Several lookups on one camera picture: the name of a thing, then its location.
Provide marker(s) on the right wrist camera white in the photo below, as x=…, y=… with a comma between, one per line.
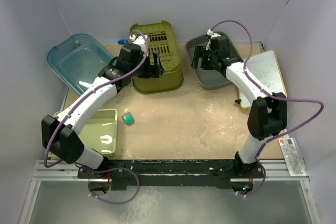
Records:
x=210, y=34

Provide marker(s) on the blue transparent basket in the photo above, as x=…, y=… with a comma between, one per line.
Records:
x=78, y=60

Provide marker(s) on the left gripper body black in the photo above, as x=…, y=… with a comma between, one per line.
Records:
x=145, y=71

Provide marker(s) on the light green plastic tray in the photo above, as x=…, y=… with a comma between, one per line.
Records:
x=100, y=132

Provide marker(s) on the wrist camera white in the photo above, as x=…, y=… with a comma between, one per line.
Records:
x=142, y=41
x=210, y=34

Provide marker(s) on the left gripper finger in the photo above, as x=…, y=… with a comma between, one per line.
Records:
x=156, y=58
x=158, y=72

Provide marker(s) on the small teal green block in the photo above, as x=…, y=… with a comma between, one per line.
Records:
x=128, y=118

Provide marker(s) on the small blue object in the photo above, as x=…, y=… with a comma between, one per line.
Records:
x=122, y=41

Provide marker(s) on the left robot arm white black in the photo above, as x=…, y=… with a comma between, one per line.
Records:
x=60, y=134

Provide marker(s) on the whiteboard with yellow frame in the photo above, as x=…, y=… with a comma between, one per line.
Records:
x=265, y=68

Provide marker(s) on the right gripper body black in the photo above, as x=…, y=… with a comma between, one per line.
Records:
x=208, y=59

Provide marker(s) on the large olive green basket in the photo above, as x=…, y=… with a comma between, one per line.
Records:
x=165, y=63

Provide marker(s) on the clear plastic packet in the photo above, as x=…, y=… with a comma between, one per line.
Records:
x=293, y=158

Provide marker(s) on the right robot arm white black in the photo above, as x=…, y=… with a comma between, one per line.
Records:
x=268, y=111

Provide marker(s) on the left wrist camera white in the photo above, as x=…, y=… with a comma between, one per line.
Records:
x=142, y=41

